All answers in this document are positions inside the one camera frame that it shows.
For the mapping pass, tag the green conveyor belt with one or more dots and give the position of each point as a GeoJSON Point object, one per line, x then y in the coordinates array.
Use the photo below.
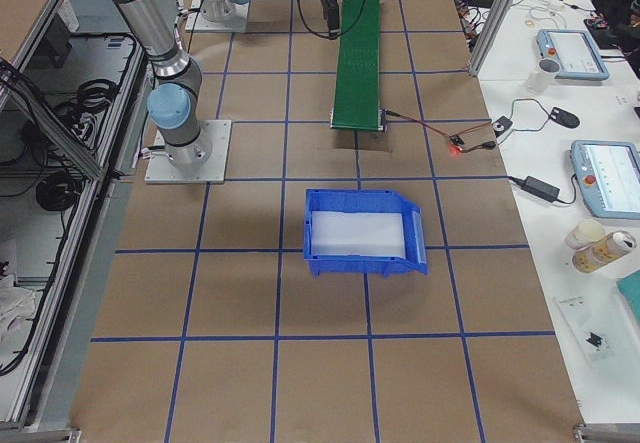
{"type": "Point", "coordinates": [357, 91]}

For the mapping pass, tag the small sensor circuit board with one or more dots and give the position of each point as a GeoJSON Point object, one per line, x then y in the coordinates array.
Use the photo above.
{"type": "Point", "coordinates": [457, 142]}

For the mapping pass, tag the blue plastic storage bin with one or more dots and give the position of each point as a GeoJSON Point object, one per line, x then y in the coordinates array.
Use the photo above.
{"type": "Point", "coordinates": [364, 232]}

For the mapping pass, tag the white mug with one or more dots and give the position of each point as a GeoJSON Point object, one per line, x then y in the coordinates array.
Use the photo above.
{"type": "Point", "coordinates": [543, 75]}

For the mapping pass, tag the far blue teach pendant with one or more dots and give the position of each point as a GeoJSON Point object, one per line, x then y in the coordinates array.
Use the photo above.
{"type": "Point", "coordinates": [575, 51]}

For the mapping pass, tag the blue teach pendant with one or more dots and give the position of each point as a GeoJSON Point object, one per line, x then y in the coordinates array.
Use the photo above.
{"type": "Point", "coordinates": [608, 177]}
{"type": "Point", "coordinates": [575, 51]}

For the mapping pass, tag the black power adapter brick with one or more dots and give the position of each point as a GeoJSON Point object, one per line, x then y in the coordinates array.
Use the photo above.
{"type": "Point", "coordinates": [540, 189]}

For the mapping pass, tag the near blue teach pendant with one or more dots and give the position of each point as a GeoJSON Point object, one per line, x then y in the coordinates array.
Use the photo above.
{"type": "Point", "coordinates": [608, 177]}

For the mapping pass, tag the beige paper cup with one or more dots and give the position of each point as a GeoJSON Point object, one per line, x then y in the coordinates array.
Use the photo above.
{"type": "Point", "coordinates": [586, 232]}

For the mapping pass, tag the yellow drink can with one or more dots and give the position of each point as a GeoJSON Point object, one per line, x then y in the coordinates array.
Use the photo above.
{"type": "Point", "coordinates": [608, 249]}

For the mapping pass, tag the white crumpled cloth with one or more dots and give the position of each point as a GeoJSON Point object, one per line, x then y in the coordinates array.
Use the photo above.
{"type": "Point", "coordinates": [17, 303]}

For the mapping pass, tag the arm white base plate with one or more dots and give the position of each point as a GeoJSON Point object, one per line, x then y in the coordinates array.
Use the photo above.
{"type": "Point", "coordinates": [197, 23]}
{"type": "Point", "coordinates": [202, 161]}

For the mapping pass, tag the aluminium frame post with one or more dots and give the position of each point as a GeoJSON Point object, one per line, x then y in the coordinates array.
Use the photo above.
{"type": "Point", "coordinates": [488, 34]}

